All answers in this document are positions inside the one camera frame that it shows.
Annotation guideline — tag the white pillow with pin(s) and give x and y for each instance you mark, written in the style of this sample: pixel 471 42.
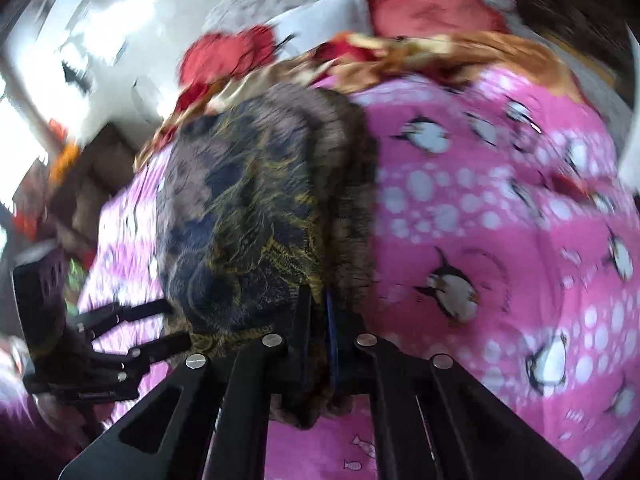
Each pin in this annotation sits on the white pillow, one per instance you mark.
pixel 325 20

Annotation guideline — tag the brown patterned garment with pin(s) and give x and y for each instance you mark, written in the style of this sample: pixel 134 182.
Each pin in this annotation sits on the brown patterned garment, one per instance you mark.
pixel 250 210

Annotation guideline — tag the orange object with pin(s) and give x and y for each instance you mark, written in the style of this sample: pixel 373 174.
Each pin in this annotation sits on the orange object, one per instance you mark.
pixel 67 157

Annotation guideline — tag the dark cloth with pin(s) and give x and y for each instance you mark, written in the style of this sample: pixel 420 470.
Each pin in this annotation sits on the dark cloth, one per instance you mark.
pixel 575 10

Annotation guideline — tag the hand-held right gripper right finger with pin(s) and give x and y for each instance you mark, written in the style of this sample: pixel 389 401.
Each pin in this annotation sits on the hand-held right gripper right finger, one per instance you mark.
pixel 331 345

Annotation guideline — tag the pink penguin blanket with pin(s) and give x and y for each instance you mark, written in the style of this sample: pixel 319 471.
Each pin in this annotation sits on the pink penguin blanket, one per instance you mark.
pixel 475 210

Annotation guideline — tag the red cushion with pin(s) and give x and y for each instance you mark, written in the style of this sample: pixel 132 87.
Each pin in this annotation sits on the red cushion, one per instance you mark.
pixel 430 7
pixel 225 55

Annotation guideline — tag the red yellow floral blanket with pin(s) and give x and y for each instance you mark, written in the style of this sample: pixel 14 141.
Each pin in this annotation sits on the red yellow floral blanket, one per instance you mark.
pixel 400 55

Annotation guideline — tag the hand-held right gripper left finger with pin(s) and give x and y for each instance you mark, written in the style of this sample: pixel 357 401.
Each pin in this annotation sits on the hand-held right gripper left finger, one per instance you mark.
pixel 303 320

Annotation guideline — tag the person's left forearm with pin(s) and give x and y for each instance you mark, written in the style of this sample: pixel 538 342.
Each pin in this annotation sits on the person's left forearm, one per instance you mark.
pixel 30 440

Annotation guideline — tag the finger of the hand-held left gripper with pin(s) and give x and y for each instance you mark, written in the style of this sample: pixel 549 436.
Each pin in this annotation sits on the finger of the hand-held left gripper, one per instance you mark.
pixel 125 312
pixel 150 352

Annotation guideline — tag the dark wooden table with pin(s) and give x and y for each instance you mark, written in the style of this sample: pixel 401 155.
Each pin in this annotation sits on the dark wooden table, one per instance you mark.
pixel 105 160

